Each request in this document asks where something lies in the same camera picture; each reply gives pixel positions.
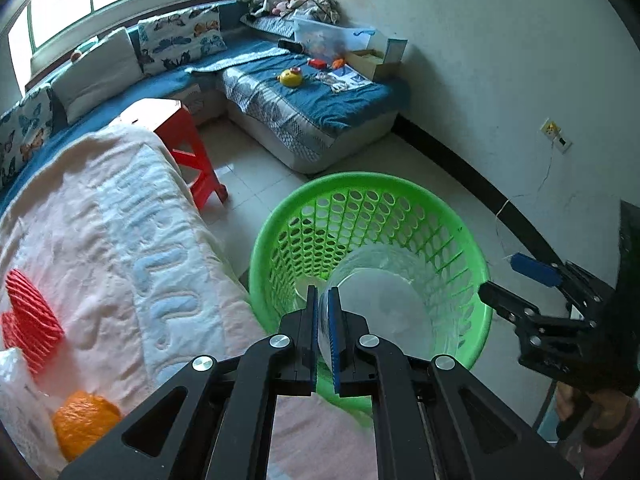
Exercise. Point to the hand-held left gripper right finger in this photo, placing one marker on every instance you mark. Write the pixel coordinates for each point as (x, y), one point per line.
(337, 350)

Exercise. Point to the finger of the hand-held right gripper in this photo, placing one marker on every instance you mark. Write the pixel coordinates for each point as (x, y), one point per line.
(510, 302)
(537, 267)

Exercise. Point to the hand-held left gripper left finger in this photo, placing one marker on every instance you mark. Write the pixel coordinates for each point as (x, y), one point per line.
(305, 340)

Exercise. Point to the clear plastic cup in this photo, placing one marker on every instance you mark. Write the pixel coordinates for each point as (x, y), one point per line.
(390, 310)

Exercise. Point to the green plastic basket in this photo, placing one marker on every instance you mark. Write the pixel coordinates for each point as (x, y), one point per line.
(380, 178)

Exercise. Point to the orange fruit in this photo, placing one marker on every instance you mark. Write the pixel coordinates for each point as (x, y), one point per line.
(85, 425)

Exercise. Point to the red foam net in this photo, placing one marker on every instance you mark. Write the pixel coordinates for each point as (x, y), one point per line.
(30, 315)

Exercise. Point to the white plastic wrap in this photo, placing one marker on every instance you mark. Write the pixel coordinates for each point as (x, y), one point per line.
(20, 395)

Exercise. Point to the person's right forearm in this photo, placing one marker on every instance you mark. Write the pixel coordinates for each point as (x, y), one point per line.
(610, 460)

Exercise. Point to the person's right hand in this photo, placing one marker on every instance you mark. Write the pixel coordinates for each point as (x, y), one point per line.
(610, 410)

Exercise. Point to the blue covered sofa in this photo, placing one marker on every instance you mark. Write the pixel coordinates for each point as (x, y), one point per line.
(320, 105)

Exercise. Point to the red plastic stool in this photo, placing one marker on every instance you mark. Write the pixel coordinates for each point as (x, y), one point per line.
(185, 135)

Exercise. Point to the yellow duck toy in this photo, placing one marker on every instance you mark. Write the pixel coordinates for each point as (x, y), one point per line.
(290, 77)

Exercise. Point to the open cardboard box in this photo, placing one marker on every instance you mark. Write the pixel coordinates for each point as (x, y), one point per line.
(372, 62)

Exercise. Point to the printed paper sheets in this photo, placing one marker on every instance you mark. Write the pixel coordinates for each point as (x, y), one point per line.
(347, 80)

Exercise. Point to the small red toy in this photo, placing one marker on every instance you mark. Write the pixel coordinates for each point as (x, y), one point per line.
(316, 63)

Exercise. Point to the small orange toy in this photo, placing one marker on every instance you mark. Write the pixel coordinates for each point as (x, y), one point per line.
(339, 64)

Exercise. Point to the clear storage box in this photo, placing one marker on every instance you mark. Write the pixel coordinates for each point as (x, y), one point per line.
(325, 37)

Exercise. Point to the butterfly print pillow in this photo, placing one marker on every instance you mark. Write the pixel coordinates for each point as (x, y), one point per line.
(182, 40)
(22, 135)

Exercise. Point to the pile of stuffed toys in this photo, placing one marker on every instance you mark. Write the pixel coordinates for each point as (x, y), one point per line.
(305, 5)

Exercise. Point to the grey pillow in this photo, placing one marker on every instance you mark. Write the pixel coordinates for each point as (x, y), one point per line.
(95, 75)

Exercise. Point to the small teal toy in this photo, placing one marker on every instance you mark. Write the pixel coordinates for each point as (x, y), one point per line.
(82, 52)

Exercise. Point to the yellow white wall socket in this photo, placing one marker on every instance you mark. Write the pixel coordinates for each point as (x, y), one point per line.
(550, 128)

